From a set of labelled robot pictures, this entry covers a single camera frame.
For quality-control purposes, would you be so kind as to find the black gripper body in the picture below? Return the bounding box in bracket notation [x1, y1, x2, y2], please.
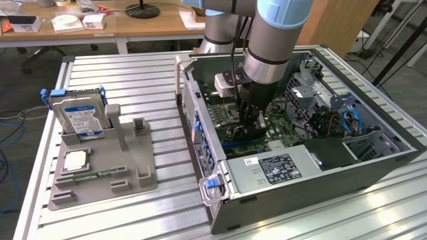
[236, 82, 278, 112]

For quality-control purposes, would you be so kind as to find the CPU socket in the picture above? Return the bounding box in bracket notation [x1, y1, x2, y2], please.
[224, 102, 241, 121]

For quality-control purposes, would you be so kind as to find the green motherboard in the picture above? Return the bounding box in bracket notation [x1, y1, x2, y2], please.
[197, 82, 306, 160]

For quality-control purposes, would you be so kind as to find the blue expansion slot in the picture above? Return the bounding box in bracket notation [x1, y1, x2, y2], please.
[221, 139, 250, 149]

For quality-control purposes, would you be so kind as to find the silver perforated disk cage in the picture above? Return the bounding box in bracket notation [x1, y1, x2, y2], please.
[284, 72, 336, 123]

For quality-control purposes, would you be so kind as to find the grey power supply unit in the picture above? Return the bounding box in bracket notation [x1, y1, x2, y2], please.
[225, 145, 324, 195]

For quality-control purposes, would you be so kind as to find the open dark grey PC case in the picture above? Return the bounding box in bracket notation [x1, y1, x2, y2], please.
[174, 44, 427, 236]

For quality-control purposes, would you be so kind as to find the white paper stack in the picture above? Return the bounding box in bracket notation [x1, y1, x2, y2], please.
[178, 9, 206, 31]

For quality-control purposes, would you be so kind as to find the wooden cabinet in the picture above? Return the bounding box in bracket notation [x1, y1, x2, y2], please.
[296, 0, 381, 55]

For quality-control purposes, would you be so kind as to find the grey disk bay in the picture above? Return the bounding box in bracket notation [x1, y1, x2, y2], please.
[341, 129, 403, 162]

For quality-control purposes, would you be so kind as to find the wooden desk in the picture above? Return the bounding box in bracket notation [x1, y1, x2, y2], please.
[0, 0, 300, 55]

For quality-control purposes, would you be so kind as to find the black slanted pole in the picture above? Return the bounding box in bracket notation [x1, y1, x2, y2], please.
[370, 13, 427, 88]

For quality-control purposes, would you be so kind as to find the black lamp base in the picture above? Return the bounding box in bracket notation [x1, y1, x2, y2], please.
[124, 0, 161, 20]

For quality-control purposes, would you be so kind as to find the hard disk in blue carrier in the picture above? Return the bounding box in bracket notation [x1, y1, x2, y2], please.
[38, 84, 112, 141]

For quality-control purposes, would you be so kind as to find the green RAM stick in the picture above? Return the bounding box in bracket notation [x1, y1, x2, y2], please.
[72, 167, 117, 181]

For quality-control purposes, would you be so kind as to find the grey parts rack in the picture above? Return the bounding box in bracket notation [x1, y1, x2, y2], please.
[46, 103, 160, 213]

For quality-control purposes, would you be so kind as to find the silver CPU chip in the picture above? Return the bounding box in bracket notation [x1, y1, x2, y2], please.
[62, 151, 90, 173]

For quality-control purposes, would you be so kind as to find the small white labelled box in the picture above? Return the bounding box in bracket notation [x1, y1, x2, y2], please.
[81, 13, 108, 30]

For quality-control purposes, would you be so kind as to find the white square box round insert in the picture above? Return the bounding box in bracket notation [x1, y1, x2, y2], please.
[50, 14, 85, 35]

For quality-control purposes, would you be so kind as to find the black chair base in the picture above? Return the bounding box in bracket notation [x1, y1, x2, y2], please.
[16, 46, 69, 75]

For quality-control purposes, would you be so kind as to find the white box with black lid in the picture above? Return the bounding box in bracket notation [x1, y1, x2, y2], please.
[6, 15, 42, 33]

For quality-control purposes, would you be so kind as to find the orange box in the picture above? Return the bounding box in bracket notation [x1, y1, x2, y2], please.
[0, 17, 13, 36]

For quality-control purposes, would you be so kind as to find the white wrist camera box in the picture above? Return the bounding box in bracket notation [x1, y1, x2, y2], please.
[213, 71, 246, 99]

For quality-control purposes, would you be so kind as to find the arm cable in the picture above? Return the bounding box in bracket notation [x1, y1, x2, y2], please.
[228, 14, 253, 113]

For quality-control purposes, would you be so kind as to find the light grey case handle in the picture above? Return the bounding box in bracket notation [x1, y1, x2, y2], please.
[174, 55, 194, 96]

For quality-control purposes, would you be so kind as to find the blue wire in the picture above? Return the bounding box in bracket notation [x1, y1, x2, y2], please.
[338, 109, 365, 137]

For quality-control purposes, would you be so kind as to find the grey case handle blue tab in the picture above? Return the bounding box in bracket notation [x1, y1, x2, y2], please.
[197, 174, 232, 206]

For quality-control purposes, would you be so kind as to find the grey floor cable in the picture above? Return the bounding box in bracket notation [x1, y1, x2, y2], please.
[0, 106, 49, 121]

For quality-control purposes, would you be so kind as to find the blue floor cable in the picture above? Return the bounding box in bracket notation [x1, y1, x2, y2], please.
[0, 121, 26, 216]

